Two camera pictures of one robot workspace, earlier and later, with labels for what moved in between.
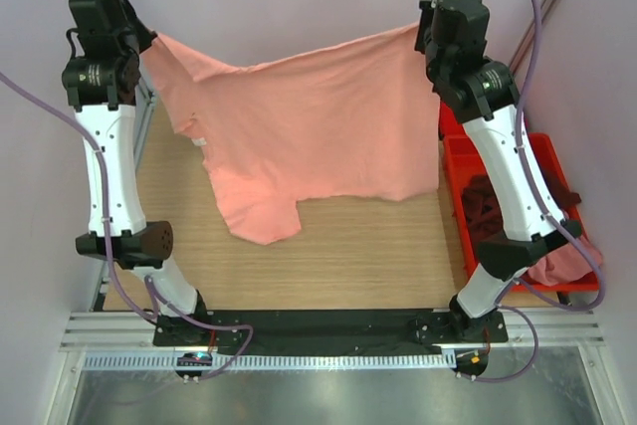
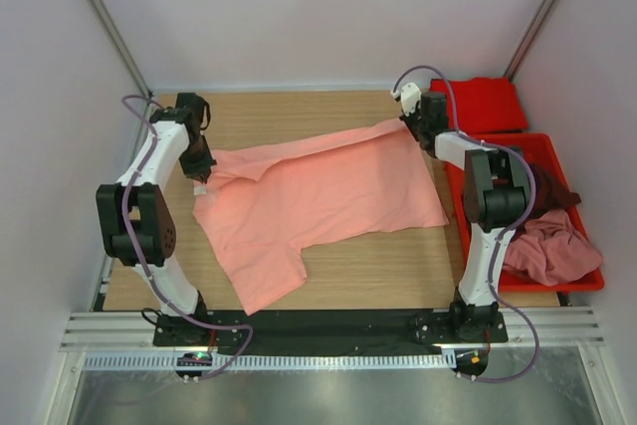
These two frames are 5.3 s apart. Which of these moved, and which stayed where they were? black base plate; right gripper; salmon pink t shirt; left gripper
Moved: left gripper; right gripper; salmon pink t shirt
Stayed: black base plate
